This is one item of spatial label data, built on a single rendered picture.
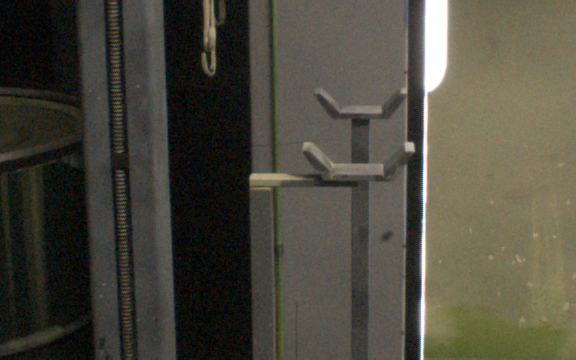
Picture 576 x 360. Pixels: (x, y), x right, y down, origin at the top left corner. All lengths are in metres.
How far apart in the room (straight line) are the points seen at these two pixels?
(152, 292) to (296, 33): 0.52
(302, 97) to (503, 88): 1.72
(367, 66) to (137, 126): 0.53
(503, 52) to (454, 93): 0.16
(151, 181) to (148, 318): 0.11
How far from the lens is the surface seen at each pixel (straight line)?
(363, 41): 1.51
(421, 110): 1.54
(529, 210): 3.12
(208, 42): 1.53
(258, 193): 0.96
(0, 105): 2.39
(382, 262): 1.57
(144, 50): 1.02
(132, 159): 1.04
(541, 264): 3.09
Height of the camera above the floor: 1.34
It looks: 15 degrees down
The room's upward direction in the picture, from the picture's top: 1 degrees counter-clockwise
